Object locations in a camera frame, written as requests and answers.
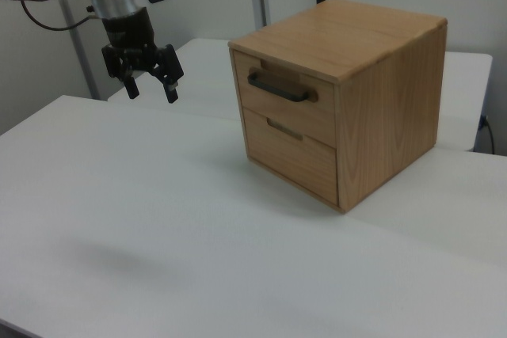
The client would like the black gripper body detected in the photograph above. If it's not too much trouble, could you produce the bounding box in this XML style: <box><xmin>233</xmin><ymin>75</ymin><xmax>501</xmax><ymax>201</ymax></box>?
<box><xmin>101</xmin><ymin>6</ymin><xmax>158</xmax><ymax>71</ymax></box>

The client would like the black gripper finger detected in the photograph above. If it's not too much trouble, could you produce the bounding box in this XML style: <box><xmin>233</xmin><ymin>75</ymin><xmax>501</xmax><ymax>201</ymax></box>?
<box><xmin>147</xmin><ymin>43</ymin><xmax>185</xmax><ymax>105</ymax></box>
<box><xmin>101</xmin><ymin>44</ymin><xmax>140</xmax><ymax>100</ymax></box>

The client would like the wooden drawer with black handle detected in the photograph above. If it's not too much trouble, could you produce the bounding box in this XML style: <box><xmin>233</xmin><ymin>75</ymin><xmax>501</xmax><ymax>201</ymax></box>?
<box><xmin>232</xmin><ymin>49</ymin><xmax>338</xmax><ymax>150</ymax></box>

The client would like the wooden drawer cabinet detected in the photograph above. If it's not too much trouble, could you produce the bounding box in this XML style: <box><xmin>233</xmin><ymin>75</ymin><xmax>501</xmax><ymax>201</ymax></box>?
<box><xmin>227</xmin><ymin>0</ymin><xmax>449</xmax><ymax>215</ymax></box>

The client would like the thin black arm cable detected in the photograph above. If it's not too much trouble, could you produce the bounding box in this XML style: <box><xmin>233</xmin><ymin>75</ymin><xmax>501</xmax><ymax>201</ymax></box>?
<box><xmin>20</xmin><ymin>0</ymin><xmax>98</xmax><ymax>32</ymax></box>

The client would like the wooden drawer without handle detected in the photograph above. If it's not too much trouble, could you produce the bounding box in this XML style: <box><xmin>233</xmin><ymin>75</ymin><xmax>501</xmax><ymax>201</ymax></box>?
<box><xmin>242</xmin><ymin>107</ymin><xmax>340</xmax><ymax>208</ymax></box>

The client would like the black power cable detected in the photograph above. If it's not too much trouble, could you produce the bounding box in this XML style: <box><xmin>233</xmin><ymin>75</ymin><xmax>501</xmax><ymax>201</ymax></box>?
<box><xmin>479</xmin><ymin>115</ymin><xmax>497</xmax><ymax>154</ymax></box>

